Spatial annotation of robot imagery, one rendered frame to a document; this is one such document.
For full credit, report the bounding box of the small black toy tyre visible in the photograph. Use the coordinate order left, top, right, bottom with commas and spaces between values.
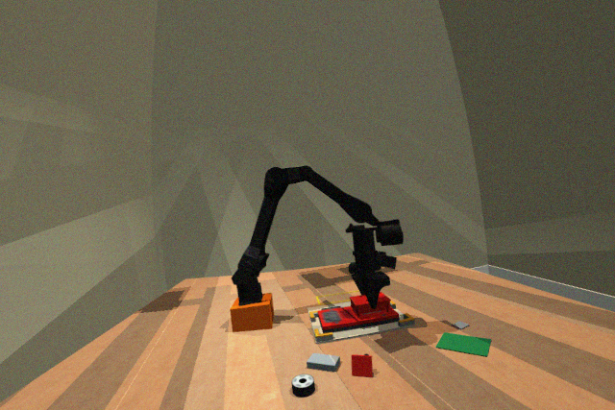
291, 374, 315, 398

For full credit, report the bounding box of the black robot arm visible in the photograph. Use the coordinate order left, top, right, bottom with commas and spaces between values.
231, 165, 404, 306

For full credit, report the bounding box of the green flat panel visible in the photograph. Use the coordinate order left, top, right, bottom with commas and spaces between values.
436, 332, 491, 357

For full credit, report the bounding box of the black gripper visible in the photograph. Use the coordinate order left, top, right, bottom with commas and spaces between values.
349, 247, 390, 309

